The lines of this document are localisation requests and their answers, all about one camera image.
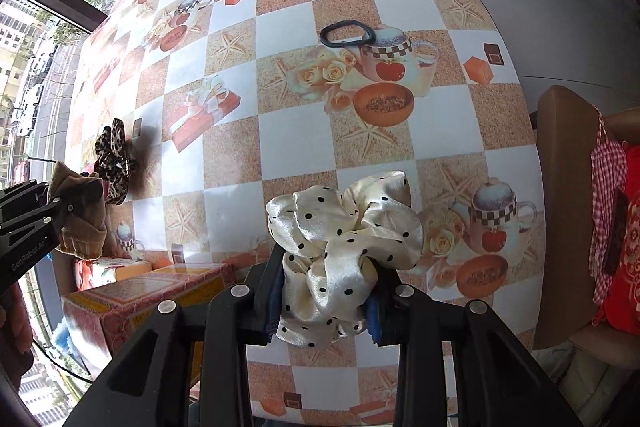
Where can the brown wooden chair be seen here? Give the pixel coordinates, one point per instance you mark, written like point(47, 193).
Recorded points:
point(560, 147)

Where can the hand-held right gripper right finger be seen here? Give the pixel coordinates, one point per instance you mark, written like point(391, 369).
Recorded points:
point(376, 322)

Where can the person's left hand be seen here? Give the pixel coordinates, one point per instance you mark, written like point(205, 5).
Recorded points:
point(12, 332)

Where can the red cushion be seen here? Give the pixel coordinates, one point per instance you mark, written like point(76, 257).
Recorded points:
point(627, 277)

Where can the checked printed tablecloth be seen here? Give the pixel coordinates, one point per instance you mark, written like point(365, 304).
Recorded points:
point(310, 127)

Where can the red checked cloth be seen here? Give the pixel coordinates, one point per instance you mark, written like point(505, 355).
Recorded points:
point(607, 177)

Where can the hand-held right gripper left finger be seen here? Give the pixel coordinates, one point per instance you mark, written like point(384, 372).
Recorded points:
point(260, 307)

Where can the orange patterned cardboard box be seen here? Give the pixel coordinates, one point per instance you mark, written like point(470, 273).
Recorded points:
point(145, 302)

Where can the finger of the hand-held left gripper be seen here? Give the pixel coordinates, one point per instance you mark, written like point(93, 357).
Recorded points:
point(25, 192)
point(82, 199)

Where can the white polka dot scrunchie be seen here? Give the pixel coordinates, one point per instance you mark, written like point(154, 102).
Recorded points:
point(345, 237)

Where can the leopard print scrunchie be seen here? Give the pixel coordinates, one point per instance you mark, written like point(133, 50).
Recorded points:
point(112, 152)

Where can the blue fluffy cloth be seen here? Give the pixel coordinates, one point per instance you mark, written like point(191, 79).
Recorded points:
point(61, 338)

